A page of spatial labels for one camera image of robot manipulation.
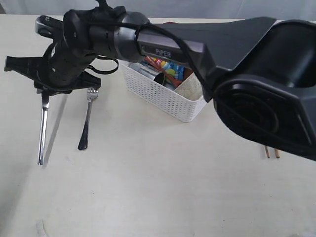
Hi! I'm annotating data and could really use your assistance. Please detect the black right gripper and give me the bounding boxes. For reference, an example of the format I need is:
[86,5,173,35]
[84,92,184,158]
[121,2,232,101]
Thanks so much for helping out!
[4,41,101,94]

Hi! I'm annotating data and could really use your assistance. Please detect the silver table knife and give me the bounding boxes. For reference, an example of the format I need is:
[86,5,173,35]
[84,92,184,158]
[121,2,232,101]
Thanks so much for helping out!
[38,91,50,165]

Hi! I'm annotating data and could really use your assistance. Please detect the silver fork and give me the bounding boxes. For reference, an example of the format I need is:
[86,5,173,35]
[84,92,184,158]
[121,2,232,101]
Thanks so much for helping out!
[78,88,98,151]

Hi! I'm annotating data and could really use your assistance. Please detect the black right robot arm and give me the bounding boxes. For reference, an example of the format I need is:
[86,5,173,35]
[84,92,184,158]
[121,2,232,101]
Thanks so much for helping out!
[4,0,316,160]

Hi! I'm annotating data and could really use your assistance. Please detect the metal cup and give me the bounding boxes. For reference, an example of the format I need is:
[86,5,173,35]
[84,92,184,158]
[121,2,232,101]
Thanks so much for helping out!
[128,62,165,85]

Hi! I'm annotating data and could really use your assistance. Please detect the white perforated plastic basket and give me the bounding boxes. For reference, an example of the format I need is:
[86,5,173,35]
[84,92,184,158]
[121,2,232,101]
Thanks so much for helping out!
[119,60,206,122]

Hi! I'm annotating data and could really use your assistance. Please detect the blue chips bag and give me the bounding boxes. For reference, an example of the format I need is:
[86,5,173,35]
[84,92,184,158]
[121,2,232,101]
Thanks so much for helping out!
[145,56,178,80]

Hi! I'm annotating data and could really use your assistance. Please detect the brown round plate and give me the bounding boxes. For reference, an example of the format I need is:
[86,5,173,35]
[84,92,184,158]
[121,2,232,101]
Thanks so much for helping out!
[169,62,193,81]

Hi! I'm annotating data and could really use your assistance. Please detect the clear glass bowl with flowers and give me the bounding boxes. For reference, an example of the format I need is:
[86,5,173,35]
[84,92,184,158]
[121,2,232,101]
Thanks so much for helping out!
[175,74,202,101]

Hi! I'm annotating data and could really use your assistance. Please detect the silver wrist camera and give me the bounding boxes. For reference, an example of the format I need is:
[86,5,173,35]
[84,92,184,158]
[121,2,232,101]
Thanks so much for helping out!
[35,15,63,39]

